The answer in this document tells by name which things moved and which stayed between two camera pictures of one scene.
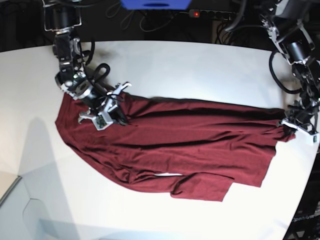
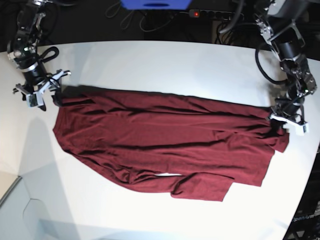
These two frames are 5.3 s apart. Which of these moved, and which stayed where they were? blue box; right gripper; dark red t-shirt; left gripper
Moved: left gripper; right gripper
Stayed: dark red t-shirt; blue box
